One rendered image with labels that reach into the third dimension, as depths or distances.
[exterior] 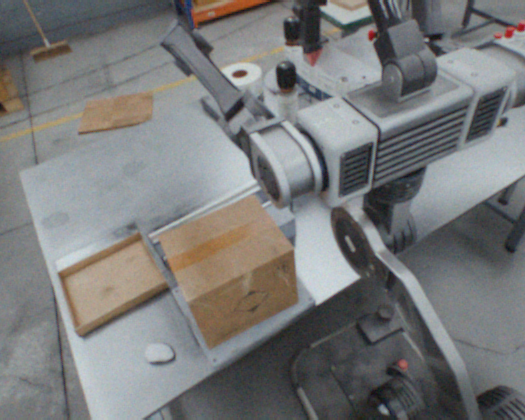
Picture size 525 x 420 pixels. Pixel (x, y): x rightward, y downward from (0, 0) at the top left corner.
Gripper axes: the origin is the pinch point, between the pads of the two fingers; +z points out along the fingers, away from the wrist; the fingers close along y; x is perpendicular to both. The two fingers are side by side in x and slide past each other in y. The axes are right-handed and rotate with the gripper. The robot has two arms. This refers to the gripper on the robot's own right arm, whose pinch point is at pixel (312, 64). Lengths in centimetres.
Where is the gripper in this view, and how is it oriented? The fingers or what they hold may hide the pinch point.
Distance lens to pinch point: 163.6
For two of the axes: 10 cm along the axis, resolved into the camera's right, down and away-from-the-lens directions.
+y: -8.5, 4.4, -2.8
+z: 1.0, 6.6, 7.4
